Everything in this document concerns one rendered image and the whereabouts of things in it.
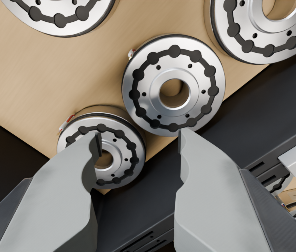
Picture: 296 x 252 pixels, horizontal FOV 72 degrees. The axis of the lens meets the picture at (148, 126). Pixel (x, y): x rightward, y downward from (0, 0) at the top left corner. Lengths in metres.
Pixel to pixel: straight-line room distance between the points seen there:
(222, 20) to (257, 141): 0.10
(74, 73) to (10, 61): 0.07
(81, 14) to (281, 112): 0.18
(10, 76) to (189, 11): 0.20
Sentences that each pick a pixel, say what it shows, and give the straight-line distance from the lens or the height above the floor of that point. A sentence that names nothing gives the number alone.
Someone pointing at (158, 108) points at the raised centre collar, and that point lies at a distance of 0.20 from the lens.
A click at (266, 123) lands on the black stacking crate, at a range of 0.20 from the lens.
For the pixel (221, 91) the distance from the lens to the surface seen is 0.21.
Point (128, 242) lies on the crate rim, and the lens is 0.23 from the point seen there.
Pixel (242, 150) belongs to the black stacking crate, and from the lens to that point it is 0.19.
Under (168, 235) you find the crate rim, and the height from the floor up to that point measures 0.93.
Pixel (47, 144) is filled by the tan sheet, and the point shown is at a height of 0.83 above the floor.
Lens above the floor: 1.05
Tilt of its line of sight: 62 degrees down
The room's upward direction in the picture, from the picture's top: 179 degrees clockwise
